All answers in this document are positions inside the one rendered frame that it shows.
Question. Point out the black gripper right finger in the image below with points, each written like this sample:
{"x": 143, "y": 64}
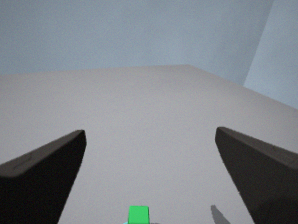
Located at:
{"x": 265, "y": 176}

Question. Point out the green rectangular post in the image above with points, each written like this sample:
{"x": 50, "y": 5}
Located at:
{"x": 138, "y": 215}

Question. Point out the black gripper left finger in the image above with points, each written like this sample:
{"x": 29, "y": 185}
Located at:
{"x": 34, "y": 187}

